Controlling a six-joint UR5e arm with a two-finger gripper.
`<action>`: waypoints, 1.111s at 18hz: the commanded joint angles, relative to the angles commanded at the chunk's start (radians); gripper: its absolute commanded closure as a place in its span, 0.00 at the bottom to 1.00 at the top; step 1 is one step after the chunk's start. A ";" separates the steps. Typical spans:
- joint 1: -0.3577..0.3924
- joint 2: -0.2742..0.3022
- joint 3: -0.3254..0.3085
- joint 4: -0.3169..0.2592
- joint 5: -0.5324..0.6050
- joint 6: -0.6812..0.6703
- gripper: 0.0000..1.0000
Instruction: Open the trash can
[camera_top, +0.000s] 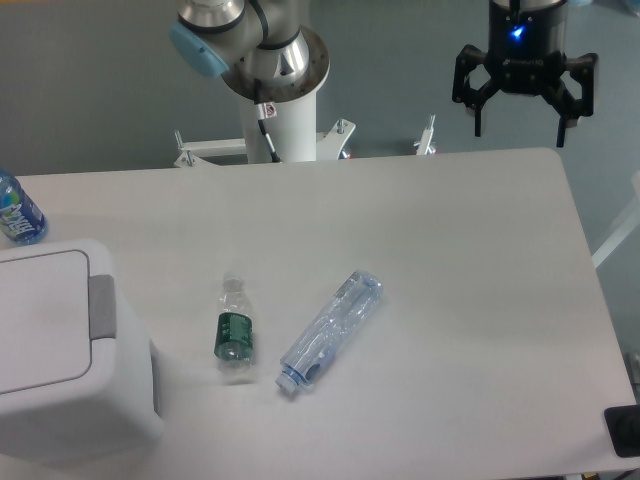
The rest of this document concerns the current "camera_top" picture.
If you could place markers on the grey trash can push button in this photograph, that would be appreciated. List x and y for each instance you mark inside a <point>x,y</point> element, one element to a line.
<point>102,307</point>

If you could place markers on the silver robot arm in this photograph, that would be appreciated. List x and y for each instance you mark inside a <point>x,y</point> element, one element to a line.
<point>264,44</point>

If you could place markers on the white trash can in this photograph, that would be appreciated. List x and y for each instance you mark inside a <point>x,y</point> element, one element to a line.
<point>64,396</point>

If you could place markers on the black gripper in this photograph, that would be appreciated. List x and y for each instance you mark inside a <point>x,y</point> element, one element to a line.
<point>526,45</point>

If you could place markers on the white frame at right edge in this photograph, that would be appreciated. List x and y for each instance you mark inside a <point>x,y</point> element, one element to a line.
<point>623,225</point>

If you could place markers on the crushed clear blue bottle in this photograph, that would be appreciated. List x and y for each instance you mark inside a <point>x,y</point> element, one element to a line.
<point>316,347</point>

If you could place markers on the blue labelled water bottle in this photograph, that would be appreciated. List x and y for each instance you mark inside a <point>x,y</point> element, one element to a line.
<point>22,222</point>

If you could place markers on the green labelled clear bottle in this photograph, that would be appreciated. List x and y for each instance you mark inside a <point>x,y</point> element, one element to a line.
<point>234,343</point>

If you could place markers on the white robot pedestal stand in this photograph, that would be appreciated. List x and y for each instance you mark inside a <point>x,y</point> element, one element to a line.
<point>274,132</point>

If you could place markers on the black device at table edge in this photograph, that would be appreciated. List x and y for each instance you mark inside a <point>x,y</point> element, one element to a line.
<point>623,426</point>

